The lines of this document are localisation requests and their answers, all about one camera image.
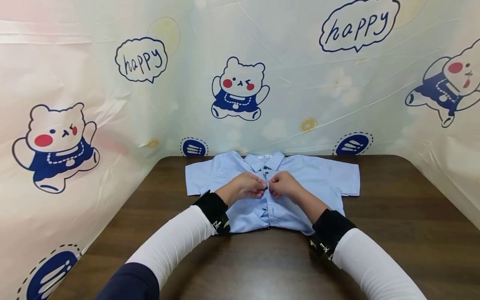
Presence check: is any person's left hand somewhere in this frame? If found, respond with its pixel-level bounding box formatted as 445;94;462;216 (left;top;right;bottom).
215;171;268;208

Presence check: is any person's right hand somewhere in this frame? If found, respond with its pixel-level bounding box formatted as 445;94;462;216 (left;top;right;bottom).
268;170;309;205

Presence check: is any light blue short-sleeved shirt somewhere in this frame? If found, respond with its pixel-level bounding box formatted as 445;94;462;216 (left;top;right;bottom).
185;150;361;236

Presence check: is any person's left forearm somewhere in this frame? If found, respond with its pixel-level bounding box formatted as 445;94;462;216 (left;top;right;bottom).
95;203;218;300

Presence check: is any person's right forearm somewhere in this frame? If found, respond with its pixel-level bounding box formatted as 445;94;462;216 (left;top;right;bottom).
296;192;428;300

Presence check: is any black wrist band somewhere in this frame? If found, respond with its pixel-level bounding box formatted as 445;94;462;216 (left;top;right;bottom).
309;209;358;262
192;190;232;235

